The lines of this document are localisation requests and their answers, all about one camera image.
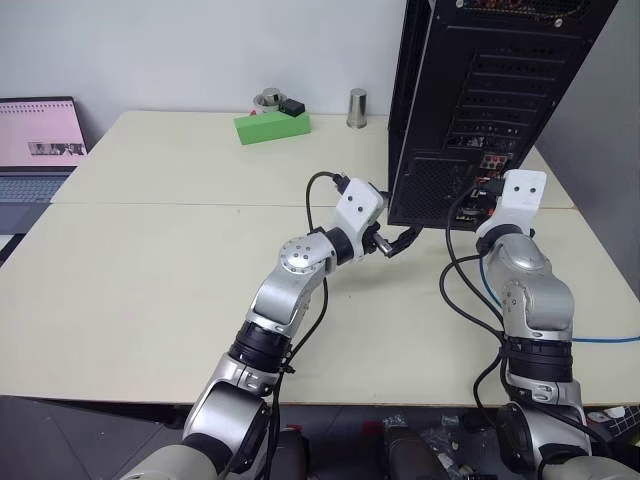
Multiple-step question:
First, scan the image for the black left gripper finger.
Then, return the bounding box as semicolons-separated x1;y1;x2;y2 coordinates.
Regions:
385;225;420;260

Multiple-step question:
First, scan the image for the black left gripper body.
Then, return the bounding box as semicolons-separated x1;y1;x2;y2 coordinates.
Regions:
363;223;392;259

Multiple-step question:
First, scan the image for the blue ethernet cable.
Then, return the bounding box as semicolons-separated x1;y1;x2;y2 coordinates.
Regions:
478;252;640;345

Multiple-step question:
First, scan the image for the black computer tower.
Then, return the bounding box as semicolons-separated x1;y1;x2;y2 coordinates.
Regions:
386;0;621;234

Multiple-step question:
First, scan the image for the silver metal cup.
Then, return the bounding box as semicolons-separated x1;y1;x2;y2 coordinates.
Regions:
346;88;369;130

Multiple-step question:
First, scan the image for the green rectangular box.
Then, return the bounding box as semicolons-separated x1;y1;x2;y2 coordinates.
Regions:
233;111;313;148

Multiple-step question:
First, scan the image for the dark rounded shape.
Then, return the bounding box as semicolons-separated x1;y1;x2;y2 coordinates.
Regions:
272;424;310;480
382;424;451;480

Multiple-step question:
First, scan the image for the black grid cutting mat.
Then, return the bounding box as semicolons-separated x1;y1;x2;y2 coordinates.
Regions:
584;404;640;459

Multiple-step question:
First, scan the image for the grey laptop with pink screen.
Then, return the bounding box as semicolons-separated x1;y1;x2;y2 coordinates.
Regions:
0;95;91;236

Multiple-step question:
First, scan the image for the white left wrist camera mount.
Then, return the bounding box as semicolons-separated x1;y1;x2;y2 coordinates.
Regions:
333;177;385;262

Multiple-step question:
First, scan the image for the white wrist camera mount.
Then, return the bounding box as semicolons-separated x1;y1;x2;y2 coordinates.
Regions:
487;168;546;235
333;177;385;262

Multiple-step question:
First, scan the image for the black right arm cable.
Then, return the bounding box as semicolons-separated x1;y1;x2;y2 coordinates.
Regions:
438;180;597;454

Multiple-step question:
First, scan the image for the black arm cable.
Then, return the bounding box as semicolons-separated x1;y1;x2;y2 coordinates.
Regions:
438;180;597;454
219;171;351;479

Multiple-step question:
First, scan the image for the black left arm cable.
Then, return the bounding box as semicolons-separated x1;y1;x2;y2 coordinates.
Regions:
219;171;351;479

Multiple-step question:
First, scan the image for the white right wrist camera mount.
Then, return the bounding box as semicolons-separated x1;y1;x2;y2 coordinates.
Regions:
487;168;546;235

